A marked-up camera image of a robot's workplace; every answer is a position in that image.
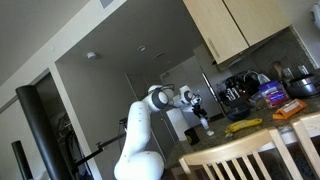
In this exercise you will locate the yellow banana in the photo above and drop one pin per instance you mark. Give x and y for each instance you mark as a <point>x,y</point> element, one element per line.
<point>244,125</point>

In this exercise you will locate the white smoke detector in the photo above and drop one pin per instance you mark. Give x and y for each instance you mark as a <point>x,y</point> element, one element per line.
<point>91,55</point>

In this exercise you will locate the clear jar blue lid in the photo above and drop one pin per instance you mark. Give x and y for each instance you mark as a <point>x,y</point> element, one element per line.
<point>274,94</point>

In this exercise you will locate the black mug yellow logo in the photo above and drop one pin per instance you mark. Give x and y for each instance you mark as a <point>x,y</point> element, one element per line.
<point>192,136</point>

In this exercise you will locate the wooden chair back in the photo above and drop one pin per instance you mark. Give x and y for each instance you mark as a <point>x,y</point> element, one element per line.
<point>235,146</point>

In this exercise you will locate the round ceiling light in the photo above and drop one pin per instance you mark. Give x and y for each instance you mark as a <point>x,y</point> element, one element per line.
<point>142,48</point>

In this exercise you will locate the dark blue bowl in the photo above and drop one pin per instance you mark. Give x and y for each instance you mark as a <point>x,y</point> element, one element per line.
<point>238,114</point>

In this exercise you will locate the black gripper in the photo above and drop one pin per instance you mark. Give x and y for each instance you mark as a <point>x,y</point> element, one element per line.
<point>199,110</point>

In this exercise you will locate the light wood cabinet door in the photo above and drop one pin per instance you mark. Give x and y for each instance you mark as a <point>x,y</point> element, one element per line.
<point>258,18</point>
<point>218,30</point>

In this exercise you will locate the wooden spoon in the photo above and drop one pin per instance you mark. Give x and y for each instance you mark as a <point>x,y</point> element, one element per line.
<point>277,69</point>

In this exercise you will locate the white earbuds case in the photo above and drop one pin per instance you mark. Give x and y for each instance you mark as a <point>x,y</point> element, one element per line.
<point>210,133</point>

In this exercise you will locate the orange flat box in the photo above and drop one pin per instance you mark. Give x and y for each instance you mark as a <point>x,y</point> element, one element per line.
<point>289,109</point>

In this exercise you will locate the light wood chair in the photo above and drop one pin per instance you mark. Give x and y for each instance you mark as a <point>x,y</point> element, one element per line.
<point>309,133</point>

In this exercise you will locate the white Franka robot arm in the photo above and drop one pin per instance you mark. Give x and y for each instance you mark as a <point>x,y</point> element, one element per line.
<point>138,133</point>

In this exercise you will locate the black coffee machine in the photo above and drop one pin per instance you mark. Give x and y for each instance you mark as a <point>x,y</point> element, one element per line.
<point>235,89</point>

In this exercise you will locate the white wall appliance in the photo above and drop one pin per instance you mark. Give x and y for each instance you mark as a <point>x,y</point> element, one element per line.
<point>315,16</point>

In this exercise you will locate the thick black pole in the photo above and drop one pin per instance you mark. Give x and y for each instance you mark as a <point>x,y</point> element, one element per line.
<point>38,133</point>

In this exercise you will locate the thin black pole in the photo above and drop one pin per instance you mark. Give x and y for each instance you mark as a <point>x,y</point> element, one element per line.
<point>21,160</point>

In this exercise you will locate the grey entry door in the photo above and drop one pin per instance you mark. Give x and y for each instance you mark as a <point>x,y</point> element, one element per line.
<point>206,83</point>

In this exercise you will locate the white wall outlet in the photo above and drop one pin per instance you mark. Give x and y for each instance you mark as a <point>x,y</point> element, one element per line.
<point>303,69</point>
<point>287,72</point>

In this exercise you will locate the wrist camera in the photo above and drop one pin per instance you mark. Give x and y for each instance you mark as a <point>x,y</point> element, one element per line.
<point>197,100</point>

